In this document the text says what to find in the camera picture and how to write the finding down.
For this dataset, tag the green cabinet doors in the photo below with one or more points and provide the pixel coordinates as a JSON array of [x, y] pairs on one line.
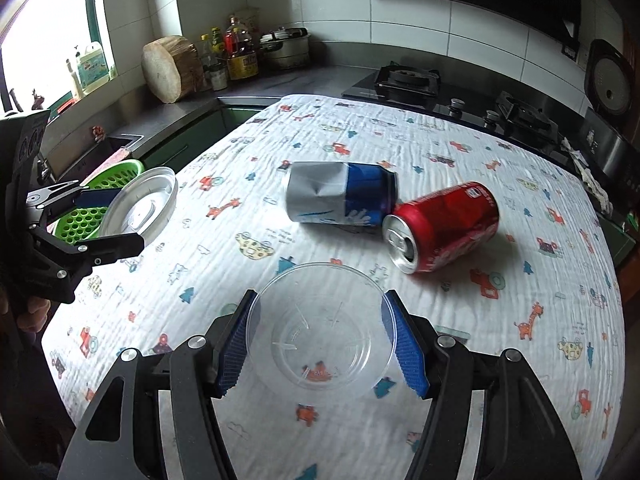
[[190, 141]]

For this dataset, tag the red white figurine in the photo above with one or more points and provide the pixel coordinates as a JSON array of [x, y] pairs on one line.
[[98, 133]]

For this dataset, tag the steel pot with handle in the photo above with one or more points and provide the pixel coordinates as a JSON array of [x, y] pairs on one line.
[[286, 47]]

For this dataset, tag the pink woven dish cloth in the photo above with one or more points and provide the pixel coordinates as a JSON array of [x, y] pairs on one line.
[[120, 155]]

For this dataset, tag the clear plastic bowl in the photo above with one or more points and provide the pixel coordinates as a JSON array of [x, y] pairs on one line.
[[315, 334]]

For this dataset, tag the open rice cooker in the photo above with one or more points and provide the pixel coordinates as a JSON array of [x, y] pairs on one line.
[[609, 88]]

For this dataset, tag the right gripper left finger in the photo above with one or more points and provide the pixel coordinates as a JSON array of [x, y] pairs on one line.
[[231, 346]]

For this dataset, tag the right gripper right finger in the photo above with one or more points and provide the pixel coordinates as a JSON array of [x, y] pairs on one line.
[[408, 351]]

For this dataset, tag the round wooden chopping block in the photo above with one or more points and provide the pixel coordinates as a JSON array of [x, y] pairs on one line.
[[172, 68]]

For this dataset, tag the small white jar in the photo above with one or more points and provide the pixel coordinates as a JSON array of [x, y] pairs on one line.
[[218, 77]]

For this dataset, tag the crushed blue white can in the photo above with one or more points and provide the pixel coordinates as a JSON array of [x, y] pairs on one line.
[[340, 193]]

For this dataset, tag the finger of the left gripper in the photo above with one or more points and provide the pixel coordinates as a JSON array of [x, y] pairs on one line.
[[79, 198], [100, 252]]

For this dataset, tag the red sauce bottle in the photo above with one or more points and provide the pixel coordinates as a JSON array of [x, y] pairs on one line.
[[232, 42]]

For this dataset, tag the black gas stove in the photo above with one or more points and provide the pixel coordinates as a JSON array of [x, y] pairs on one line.
[[498, 112]]

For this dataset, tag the left human hand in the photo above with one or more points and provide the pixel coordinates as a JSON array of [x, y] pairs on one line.
[[31, 321]]

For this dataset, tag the red cola can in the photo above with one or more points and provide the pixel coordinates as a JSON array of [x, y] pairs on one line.
[[432, 231]]

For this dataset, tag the white plastic lid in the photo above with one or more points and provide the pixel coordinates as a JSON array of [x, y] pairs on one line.
[[143, 206]]

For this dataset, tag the dish soap bottle on sill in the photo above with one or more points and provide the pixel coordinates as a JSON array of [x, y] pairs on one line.
[[88, 68]]

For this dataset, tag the dark oil bottle yellow label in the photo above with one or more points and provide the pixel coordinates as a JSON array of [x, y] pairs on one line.
[[245, 65]]

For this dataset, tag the stainless steel sink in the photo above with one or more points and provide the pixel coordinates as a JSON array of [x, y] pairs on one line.
[[87, 162]]

